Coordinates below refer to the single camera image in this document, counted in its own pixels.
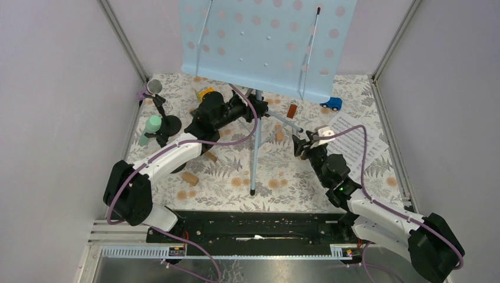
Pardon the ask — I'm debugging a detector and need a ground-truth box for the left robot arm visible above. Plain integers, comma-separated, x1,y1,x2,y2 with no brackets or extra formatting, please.
103,91,268,242

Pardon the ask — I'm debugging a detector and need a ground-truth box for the blue toy car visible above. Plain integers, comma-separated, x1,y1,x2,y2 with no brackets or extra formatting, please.
320,97,343,111

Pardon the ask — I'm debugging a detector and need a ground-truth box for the black microphone stand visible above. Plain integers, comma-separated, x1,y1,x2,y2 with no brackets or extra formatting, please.
147,133,189,176
151,94,182,137

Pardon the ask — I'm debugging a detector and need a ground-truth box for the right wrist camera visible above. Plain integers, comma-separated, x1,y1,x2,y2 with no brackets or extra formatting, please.
311,125,334,148

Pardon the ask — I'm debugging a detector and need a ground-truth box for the light wooden block right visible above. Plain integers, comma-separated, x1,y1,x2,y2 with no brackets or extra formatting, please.
275,124,284,142

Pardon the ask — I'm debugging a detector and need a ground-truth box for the black microphone stand rear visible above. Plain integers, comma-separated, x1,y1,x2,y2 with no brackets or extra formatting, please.
151,94,182,137

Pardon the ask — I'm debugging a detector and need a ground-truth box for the light wooden block centre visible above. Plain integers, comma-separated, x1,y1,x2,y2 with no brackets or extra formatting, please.
203,151,218,163

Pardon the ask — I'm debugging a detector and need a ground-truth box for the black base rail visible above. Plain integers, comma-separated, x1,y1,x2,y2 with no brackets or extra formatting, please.
146,210,365,258

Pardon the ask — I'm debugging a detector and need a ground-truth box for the black microphone stand front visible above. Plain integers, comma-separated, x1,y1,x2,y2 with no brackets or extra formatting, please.
147,133,189,176

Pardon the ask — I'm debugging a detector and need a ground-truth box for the toy brick assembly grey base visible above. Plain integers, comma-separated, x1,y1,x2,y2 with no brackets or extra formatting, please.
193,87,215,103

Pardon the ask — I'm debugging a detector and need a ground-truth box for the dark red wooden block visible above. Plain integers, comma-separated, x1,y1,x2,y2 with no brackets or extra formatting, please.
287,104,298,119

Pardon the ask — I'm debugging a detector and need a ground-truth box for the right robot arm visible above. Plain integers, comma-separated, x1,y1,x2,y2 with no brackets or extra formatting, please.
292,124,465,282

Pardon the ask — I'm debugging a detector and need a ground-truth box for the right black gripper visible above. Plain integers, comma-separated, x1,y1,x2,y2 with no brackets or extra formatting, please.
291,130,329,187

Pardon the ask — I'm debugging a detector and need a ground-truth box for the light wooden block near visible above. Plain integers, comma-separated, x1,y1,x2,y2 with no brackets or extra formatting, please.
181,172,199,186

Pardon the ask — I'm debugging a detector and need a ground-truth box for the light blue music stand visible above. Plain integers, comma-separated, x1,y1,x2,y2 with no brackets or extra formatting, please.
179,0,358,196

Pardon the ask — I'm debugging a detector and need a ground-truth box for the floral tablecloth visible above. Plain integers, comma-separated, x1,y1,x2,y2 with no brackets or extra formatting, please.
152,75,404,212

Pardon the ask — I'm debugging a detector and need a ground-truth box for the light wooden block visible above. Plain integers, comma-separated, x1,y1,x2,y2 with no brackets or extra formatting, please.
275,124,284,142
203,151,218,163
181,172,199,186

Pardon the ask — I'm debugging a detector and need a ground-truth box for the sheet music page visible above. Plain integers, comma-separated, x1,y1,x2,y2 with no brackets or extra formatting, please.
327,113,379,162
347,129,388,178

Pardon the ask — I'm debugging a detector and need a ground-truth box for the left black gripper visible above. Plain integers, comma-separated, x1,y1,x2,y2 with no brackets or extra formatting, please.
214,94,268,131

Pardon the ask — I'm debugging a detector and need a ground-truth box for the green toy microphone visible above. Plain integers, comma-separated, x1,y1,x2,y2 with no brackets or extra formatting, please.
138,115,162,147

